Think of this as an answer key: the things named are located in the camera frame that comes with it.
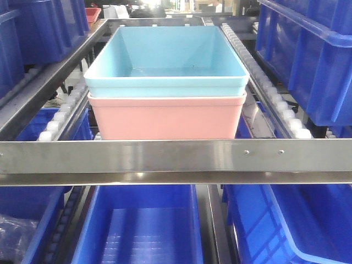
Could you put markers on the pink plastic box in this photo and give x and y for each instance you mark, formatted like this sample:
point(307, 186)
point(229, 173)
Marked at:
point(167, 118)

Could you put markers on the light blue plastic box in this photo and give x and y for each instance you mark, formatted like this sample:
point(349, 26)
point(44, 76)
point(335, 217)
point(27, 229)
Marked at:
point(167, 61)

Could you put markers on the stainless steel shelf rack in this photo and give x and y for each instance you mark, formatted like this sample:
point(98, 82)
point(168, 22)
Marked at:
point(270, 156)

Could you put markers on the blue bin lower middle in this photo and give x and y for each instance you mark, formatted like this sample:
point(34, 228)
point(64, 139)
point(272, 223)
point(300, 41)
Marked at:
point(141, 224)

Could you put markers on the blue bin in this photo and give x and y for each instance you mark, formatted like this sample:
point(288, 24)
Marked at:
point(141, 224)
point(291, 223)
point(36, 33)
point(34, 221)
point(307, 44)

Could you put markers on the white roller track right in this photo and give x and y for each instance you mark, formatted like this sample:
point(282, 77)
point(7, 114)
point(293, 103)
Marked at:
point(264, 82)

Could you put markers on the white roller track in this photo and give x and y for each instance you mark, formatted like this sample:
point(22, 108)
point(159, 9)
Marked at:
point(60, 115)
point(264, 82)

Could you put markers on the white roller track left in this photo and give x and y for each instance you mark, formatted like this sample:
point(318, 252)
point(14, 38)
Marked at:
point(60, 115)

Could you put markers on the blue bin lower right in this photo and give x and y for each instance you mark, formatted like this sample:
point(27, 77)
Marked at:
point(291, 223)

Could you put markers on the red bin far back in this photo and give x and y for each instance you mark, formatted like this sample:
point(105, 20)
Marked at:
point(92, 15)

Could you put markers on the blue bin far right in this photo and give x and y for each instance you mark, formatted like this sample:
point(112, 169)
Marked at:
point(307, 44)

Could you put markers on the blue bin lower left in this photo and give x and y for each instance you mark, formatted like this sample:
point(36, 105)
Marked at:
point(34, 221)

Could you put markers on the blue bin upper left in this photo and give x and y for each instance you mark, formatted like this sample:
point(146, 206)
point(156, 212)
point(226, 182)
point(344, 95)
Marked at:
point(36, 33)

